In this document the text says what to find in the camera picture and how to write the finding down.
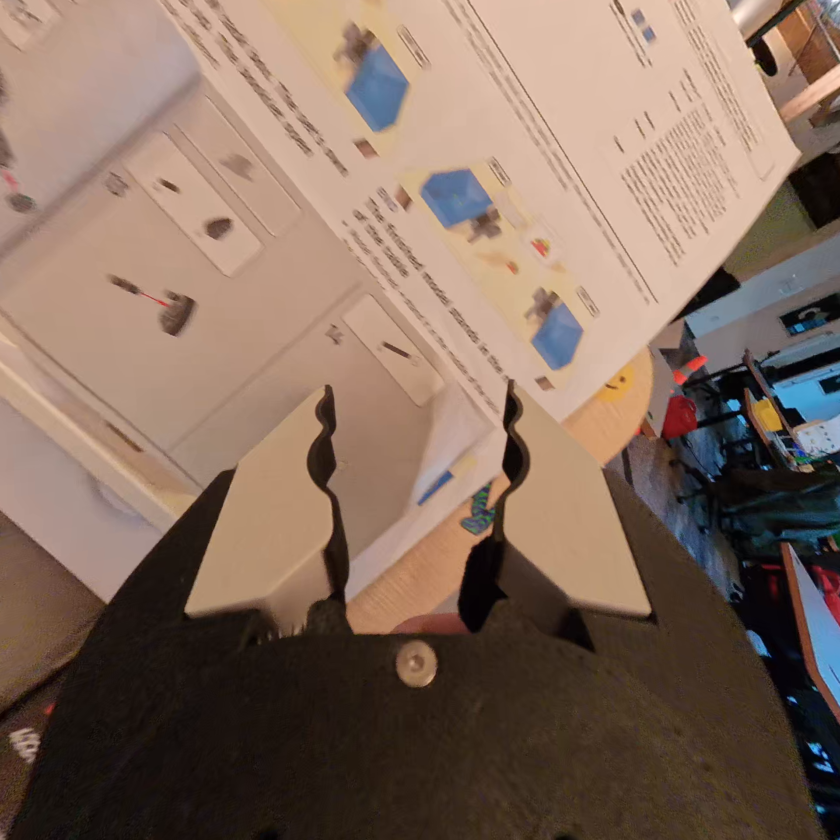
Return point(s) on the wooden-edged table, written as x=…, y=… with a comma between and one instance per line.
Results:
x=817, y=623

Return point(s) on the tan wooden board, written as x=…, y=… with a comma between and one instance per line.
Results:
x=420, y=571

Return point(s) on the small orange cone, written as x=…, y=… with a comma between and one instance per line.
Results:
x=689, y=369

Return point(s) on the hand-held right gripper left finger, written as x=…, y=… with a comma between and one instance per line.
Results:
x=262, y=525

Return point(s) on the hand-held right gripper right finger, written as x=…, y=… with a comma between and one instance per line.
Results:
x=571, y=525

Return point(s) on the instruction booklet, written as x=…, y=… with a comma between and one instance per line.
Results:
x=459, y=131

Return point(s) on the red bag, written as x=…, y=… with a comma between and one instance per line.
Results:
x=679, y=417

